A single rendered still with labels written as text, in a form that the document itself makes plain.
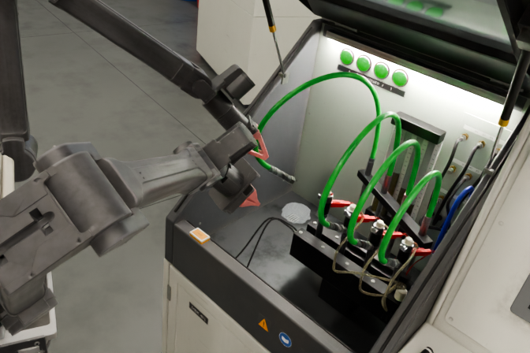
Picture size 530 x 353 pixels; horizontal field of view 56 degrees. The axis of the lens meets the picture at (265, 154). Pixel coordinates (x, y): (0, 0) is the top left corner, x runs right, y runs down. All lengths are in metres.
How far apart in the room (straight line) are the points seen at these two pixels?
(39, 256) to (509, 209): 0.91
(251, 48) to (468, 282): 3.06
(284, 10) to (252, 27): 0.28
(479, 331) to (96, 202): 0.95
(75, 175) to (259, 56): 3.58
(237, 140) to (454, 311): 0.65
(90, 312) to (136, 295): 0.21
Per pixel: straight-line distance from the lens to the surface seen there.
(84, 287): 2.59
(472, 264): 1.19
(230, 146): 0.88
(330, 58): 1.55
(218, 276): 1.35
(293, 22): 4.06
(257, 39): 3.96
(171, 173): 0.66
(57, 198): 0.49
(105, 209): 0.48
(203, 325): 1.54
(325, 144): 1.64
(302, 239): 1.37
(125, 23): 1.08
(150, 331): 2.38
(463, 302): 1.22
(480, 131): 1.37
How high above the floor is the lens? 1.86
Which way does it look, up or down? 31 degrees down
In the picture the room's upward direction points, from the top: 8 degrees clockwise
